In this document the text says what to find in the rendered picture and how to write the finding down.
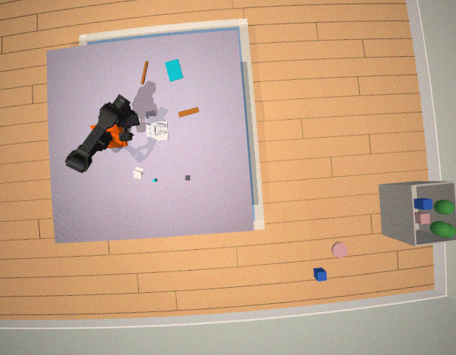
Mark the teal flat square plate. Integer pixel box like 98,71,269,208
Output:
165,59,183,82

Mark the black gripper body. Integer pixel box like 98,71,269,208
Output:
115,105,132,141

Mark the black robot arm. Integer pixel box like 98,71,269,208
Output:
65,94,140,173

